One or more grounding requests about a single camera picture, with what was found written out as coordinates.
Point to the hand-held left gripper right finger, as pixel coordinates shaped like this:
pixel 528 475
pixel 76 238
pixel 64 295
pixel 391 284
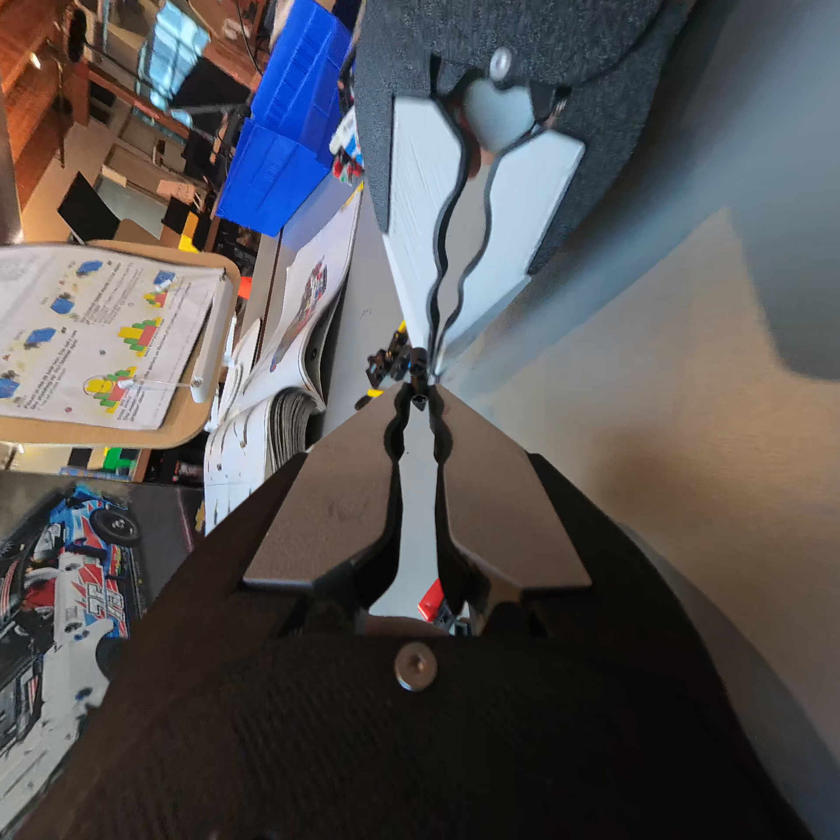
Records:
pixel 512 518

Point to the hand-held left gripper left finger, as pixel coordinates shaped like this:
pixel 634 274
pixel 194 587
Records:
pixel 328 518

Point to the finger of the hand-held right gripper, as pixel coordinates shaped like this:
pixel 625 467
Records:
pixel 525 210
pixel 413 184

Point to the black pin connector brick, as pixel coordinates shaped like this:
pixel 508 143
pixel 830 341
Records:
pixel 418 397

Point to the black hinge plate brick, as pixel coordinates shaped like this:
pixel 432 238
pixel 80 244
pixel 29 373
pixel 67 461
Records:
pixel 397 348

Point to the grey desk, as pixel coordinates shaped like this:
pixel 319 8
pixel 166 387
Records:
pixel 656 459

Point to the partly built toy car model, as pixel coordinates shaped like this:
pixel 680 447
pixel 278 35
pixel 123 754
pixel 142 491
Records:
pixel 348 157

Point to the red wedge brick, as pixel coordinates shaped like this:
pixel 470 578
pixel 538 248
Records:
pixel 430 600

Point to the wooden document stand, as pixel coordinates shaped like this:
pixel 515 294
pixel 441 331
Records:
pixel 184 420

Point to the open instruction booklet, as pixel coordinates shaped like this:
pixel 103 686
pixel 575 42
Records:
pixel 289 328

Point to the green building block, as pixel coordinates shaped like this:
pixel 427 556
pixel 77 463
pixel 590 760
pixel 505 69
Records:
pixel 121 458

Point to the black toy car set box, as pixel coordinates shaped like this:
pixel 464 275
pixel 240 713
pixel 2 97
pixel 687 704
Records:
pixel 65 590

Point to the printed instruction sheet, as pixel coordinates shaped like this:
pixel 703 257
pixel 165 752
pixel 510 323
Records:
pixel 65 328

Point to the black flat panel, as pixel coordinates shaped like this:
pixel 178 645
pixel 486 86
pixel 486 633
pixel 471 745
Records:
pixel 88 207

